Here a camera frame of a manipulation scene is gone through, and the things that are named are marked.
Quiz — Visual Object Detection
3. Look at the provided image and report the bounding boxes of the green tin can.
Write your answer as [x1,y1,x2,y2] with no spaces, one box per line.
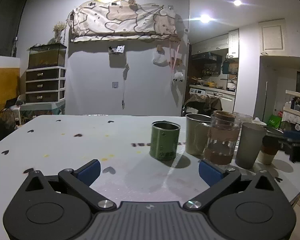
[149,120,180,161]

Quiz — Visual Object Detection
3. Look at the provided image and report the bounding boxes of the dried flower bouquet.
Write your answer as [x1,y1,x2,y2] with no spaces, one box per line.
[53,22,66,43]

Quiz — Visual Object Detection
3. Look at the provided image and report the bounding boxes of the cartoon patterned cloth cover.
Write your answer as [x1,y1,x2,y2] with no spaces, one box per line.
[67,0,179,42]

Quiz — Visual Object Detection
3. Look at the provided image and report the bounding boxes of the brown white paper cup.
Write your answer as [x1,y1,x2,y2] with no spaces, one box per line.
[258,136,280,165]

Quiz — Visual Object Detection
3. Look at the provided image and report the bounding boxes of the brown jacket on chair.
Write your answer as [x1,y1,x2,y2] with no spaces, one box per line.
[185,94,223,116]

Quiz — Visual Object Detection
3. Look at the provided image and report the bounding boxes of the clear glass cup brown bands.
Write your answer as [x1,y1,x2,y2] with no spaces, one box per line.
[203,111,240,166]

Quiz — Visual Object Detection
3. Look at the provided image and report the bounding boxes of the grey metal tumbler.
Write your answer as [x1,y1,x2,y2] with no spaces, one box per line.
[185,113,211,155]

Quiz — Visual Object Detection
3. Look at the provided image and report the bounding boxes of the white three-drawer cabinet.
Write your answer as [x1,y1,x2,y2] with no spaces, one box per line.
[25,66,66,103]

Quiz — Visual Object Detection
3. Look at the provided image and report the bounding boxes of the small white sheep plush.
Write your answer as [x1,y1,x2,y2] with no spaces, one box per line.
[172,72,184,82]

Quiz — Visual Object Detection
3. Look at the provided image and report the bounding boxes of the green shopping bag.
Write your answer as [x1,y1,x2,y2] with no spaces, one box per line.
[267,114,282,129]

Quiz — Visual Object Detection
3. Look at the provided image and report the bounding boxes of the white washing machine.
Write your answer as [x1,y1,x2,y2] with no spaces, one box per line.
[189,87,206,96]

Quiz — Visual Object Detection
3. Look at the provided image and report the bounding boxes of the glass fish tank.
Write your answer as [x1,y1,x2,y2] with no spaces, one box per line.
[28,43,67,69]

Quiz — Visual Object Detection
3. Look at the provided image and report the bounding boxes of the grey metal cup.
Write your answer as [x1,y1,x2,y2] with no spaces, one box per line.
[235,122,267,170]

